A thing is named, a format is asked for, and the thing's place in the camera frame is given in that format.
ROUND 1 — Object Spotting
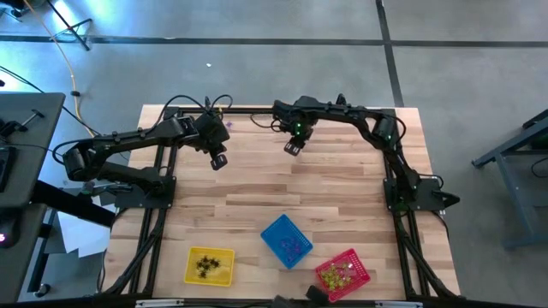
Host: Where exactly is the black floor cable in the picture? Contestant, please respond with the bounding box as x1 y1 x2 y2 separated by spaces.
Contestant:
0 64 102 137

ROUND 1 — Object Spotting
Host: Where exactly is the black bar clamp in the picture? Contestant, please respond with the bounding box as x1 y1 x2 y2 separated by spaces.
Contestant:
80 179 129 197

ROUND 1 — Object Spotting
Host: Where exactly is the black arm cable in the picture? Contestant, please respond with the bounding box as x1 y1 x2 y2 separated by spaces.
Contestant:
250 113 286 133
160 93 235 129

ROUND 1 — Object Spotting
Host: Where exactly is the black aluminium table frame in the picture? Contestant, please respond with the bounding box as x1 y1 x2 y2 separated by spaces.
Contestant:
96 105 466 308

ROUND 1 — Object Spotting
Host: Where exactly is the blue plastic basket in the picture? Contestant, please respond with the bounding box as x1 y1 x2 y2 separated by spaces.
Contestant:
259 213 314 270

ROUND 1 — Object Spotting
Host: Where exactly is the white paper sheet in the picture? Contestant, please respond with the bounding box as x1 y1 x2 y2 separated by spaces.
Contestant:
55 208 113 259

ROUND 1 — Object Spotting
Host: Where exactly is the black desk clamp handle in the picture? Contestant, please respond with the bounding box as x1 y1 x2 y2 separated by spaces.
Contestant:
19 108 46 129

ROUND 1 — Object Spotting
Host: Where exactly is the red plastic basket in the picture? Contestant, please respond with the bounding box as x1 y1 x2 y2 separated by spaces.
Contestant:
314 248 372 304

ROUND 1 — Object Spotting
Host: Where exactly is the black keyboard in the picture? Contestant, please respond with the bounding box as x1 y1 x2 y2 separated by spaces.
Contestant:
0 145 18 193

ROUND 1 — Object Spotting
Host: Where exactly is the orange floor cable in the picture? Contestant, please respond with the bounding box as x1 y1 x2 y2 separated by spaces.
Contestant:
21 0 96 138

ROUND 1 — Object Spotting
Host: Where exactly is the light grey padded armrest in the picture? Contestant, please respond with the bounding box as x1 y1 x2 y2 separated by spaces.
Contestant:
135 299 185 307
375 300 424 308

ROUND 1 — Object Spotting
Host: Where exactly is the black desk support beam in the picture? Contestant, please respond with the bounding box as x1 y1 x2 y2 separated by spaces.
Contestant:
32 179 117 228

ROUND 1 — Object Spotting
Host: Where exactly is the black computer mouse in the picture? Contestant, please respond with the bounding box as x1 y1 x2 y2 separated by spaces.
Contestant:
0 213 21 250

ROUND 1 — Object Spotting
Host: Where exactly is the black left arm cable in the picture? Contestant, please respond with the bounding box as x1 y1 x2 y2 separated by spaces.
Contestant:
160 93 235 129

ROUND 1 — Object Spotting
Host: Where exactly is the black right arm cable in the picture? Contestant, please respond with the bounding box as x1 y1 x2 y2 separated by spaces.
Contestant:
250 113 286 133

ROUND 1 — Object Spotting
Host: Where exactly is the dark grey desk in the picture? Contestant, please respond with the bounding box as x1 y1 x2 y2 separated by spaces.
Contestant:
0 92 66 304

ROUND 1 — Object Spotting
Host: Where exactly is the blue grey metal table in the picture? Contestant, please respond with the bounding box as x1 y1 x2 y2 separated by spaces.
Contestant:
470 109 548 252

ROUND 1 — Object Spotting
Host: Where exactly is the black tripod stand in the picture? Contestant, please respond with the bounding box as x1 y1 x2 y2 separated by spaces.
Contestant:
45 0 94 51

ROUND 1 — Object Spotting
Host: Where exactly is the yellow plastic basket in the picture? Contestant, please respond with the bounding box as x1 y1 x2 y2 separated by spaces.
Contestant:
183 246 235 287

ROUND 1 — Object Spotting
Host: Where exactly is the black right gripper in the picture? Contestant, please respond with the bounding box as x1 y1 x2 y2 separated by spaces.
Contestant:
273 101 318 157

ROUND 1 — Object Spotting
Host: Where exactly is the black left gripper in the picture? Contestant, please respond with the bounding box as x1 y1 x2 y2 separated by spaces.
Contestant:
194 111 232 171

